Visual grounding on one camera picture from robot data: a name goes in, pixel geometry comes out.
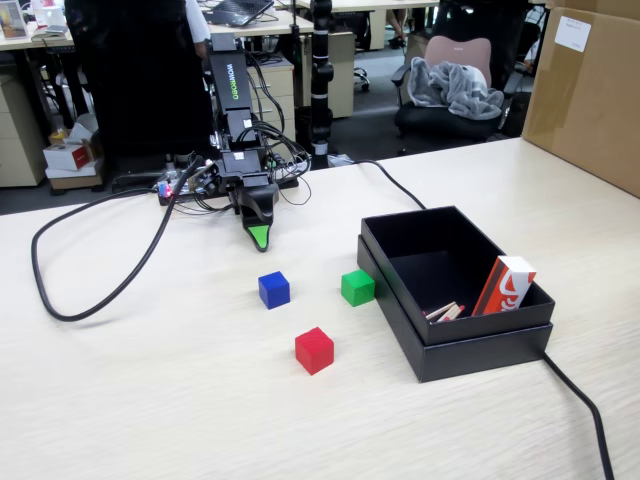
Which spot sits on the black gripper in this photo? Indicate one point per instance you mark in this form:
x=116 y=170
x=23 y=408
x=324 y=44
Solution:
x=241 y=167

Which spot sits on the green cube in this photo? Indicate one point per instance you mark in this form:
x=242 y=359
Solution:
x=357 y=289

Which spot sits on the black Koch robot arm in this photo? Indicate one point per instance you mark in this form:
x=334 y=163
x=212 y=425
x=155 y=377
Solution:
x=234 y=75

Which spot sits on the blue cube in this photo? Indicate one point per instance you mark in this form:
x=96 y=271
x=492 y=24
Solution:
x=274 y=291

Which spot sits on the red cube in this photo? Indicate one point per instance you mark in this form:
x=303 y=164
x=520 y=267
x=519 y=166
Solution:
x=314 y=351

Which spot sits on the controller board with red led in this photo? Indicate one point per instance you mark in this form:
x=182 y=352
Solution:
x=175 y=187

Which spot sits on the black cardboard box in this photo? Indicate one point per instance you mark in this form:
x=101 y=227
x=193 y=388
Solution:
x=415 y=240

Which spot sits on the black white segmented pole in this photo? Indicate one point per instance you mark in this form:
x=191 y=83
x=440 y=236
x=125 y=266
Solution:
x=321 y=75

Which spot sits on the beige cabinet behind pole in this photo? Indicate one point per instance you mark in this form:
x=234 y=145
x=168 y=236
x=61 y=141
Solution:
x=342 y=75

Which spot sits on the person in black clothes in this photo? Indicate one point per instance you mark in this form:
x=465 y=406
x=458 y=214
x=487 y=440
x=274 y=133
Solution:
x=145 y=80

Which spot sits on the white red small box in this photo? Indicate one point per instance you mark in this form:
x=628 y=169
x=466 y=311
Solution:
x=70 y=157

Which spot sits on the light wooden office desk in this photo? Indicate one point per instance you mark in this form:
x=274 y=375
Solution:
x=270 y=27

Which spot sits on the red tipped wooden match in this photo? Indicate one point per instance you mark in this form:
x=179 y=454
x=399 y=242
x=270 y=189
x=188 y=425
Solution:
x=439 y=310
x=445 y=316
x=452 y=311

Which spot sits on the black laptop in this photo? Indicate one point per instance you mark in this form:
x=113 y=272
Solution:
x=240 y=11

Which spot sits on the grey blanket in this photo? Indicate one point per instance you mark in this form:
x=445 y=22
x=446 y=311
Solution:
x=460 y=90

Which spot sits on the beige side cabinet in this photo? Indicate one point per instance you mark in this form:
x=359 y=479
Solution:
x=17 y=135

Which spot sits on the light wooden background desk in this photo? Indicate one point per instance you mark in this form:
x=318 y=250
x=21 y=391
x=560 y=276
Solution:
x=380 y=5

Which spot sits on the orange white matchbox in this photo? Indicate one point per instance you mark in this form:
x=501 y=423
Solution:
x=505 y=287

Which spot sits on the black open box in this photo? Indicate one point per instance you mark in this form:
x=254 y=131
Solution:
x=480 y=357

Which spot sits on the pink backed office chair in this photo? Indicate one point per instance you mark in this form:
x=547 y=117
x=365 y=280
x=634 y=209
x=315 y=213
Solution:
x=455 y=52

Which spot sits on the book on desk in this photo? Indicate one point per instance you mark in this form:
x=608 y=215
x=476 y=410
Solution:
x=49 y=33

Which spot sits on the large brown cardboard box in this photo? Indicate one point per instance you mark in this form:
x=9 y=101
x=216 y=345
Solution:
x=585 y=110

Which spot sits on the white shipping label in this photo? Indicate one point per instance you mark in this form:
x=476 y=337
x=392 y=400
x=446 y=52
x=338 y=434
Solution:
x=574 y=33

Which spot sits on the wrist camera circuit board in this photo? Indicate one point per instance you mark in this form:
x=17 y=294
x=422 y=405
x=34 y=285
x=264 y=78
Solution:
x=205 y=175

